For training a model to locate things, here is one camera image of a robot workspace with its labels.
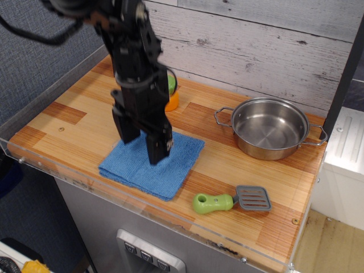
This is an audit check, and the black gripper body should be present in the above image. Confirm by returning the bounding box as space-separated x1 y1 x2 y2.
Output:
110 67 173 142

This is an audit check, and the black braided cable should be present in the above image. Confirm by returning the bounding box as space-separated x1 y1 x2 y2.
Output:
0 255 20 273

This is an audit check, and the orange toy carrot green top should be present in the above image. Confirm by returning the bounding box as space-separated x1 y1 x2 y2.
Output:
165 75 179 111

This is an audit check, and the white ribbed box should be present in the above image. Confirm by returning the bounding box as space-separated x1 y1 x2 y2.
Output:
311 107 363 230

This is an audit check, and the stainless steel pot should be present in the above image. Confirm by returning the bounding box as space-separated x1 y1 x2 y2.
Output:
214 97 328 161

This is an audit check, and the blue cloth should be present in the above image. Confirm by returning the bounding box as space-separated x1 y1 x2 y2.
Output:
98 132 205 201

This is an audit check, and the silver dispenser button panel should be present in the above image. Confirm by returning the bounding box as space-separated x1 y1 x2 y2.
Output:
116 229 186 272

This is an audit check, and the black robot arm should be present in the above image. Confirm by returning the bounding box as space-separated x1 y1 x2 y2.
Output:
42 1 173 165

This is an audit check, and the yellow object bottom left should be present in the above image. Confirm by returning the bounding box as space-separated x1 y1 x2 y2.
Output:
21 260 50 273

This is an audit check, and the toy spatula green handle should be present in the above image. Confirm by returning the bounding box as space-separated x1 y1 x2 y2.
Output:
192 185 272 214

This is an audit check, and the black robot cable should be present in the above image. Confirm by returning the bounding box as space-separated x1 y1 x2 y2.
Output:
0 14 85 46

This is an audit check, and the dark right upright post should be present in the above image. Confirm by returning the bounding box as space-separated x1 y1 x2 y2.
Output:
323 18 363 139

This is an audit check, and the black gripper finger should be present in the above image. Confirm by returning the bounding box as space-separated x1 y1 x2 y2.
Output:
146 132 173 165
112 107 140 144

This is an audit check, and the clear acrylic table guard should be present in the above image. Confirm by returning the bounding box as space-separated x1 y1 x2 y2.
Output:
1 48 325 272

